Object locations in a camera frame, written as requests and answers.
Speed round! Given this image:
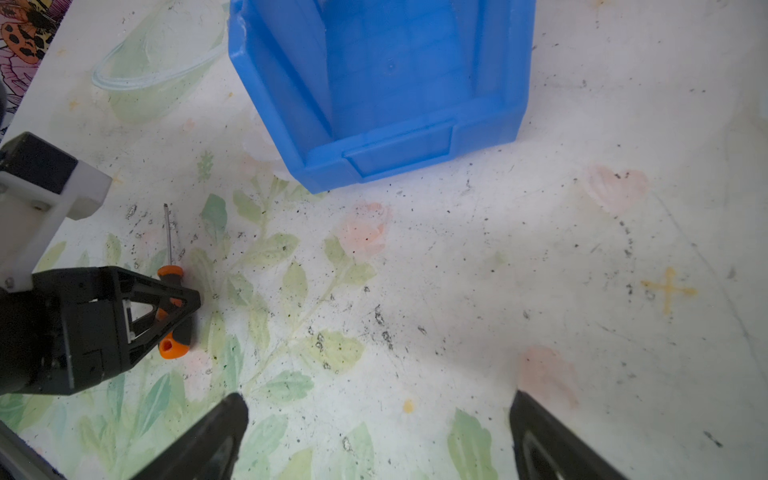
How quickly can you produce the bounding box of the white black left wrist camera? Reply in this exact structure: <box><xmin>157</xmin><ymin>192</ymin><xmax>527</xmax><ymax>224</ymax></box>
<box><xmin>1</xmin><ymin>132</ymin><xmax>112</xmax><ymax>294</ymax></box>

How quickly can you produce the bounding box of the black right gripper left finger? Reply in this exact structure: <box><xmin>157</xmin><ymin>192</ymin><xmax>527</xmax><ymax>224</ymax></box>
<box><xmin>134</xmin><ymin>393</ymin><xmax>248</xmax><ymax>480</ymax></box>

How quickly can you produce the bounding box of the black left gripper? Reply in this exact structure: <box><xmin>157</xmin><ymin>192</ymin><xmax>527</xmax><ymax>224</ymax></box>
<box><xmin>1</xmin><ymin>266</ymin><xmax>201</xmax><ymax>395</ymax></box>

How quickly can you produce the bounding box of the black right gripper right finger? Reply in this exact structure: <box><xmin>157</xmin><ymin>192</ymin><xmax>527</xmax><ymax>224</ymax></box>
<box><xmin>509</xmin><ymin>390</ymin><xmax>626</xmax><ymax>480</ymax></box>

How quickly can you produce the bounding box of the blue plastic bin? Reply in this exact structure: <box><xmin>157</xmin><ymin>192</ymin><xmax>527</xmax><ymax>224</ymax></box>
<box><xmin>228</xmin><ymin>0</ymin><xmax>536</xmax><ymax>193</ymax></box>

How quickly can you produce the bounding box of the orange black handled screwdriver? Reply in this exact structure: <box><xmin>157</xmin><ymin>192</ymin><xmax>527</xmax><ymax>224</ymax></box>
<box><xmin>157</xmin><ymin>203</ymin><xmax>193</xmax><ymax>360</ymax></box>

